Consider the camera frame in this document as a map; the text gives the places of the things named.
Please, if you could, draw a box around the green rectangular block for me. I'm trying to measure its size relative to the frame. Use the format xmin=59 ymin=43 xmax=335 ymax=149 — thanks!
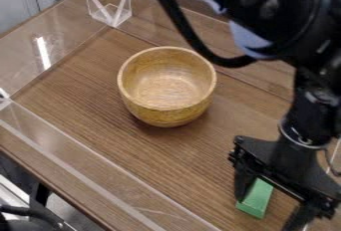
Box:
xmin=235 ymin=178 xmax=272 ymax=219

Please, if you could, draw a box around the black table leg bracket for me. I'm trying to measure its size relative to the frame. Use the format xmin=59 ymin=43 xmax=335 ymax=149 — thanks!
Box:
xmin=29 ymin=183 xmax=77 ymax=231

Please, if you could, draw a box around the brown wooden bowl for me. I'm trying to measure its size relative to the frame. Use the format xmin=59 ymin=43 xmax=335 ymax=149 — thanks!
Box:
xmin=117 ymin=46 xmax=216 ymax=127

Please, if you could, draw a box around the black cable under table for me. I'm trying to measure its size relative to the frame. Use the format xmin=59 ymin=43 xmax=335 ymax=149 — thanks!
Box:
xmin=0 ymin=204 xmax=64 ymax=231

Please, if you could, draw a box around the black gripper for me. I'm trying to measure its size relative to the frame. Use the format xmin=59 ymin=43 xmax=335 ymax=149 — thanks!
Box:
xmin=227 ymin=135 xmax=341 ymax=231

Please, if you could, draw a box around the clear acrylic tray wall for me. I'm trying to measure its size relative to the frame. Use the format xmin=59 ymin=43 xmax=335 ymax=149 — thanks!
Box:
xmin=0 ymin=89 xmax=219 ymax=231

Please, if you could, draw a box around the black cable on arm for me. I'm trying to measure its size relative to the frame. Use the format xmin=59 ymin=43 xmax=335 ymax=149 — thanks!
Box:
xmin=140 ymin=0 xmax=258 ymax=69

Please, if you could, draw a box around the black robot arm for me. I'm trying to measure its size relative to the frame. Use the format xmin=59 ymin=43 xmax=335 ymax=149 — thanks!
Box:
xmin=182 ymin=0 xmax=341 ymax=231

